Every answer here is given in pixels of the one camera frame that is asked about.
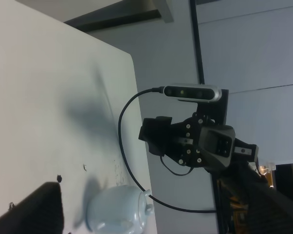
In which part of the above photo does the pale blue porcelain teapot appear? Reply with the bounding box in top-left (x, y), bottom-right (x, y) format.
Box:
top-left (86, 185), bottom-right (154, 234)

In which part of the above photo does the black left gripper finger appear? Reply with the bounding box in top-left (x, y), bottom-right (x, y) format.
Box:
top-left (0, 182), bottom-right (64, 234)

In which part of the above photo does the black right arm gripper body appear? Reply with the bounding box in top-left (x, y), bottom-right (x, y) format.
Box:
top-left (138, 111), bottom-right (231, 169)

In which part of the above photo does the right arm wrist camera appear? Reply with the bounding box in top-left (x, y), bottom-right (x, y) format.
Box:
top-left (163, 84), bottom-right (222, 103)

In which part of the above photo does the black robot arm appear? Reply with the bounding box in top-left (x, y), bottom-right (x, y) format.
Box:
top-left (0, 116), bottom-right (293, 234)

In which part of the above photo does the black camera cable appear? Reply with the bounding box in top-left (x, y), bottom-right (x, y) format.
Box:
top-left (118, 86), bottom-right (217, 214)

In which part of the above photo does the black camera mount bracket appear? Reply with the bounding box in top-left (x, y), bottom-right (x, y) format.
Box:
top-left (196, 89), bottom-right (229, 126)

